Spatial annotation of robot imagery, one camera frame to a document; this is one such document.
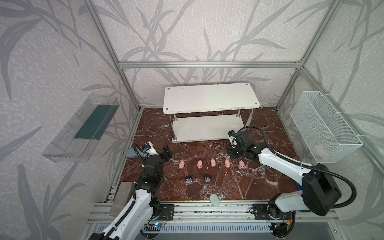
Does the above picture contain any white wire mesh basket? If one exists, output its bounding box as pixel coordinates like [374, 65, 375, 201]
[291, 91, 363, 164]

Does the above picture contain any dark cartoon figure toy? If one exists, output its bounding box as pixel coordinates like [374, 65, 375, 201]
[204, 175, 212, 183]
[185, 175, 194, 185]

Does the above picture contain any blue fabric glasses case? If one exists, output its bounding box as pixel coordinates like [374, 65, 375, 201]
[126, 148, 146, 158]

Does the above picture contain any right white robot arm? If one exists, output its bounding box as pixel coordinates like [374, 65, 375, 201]
[228, 130, 342, 219]

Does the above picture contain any clear plastic wall bin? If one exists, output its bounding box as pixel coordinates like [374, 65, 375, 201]
[42, 94, 120, 163]

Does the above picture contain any dark cartoon figure toy right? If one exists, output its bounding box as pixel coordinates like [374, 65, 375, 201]
[204, 175, 212, 183]

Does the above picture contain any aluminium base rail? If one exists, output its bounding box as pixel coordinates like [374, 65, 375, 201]
[87, 200, 340, 224]

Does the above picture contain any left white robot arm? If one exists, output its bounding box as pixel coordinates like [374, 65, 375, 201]
[89, 142, 173, 240]

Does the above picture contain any white two-tier shelf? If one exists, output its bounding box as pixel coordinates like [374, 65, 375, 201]
[163, 83, 261, 143]

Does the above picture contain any pale green oval object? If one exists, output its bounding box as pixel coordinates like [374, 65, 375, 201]
[210, 194, 220, 207]

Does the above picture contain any dark cartoon figure toy left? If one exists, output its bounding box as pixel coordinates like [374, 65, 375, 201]
[185, 175, 194, 185]

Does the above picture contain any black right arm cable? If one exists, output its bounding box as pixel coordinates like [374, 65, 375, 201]
[235, 125, 358, 209]

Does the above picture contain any pink toy in basket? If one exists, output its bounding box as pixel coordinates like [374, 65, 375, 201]
[314, 144, 329, 157]

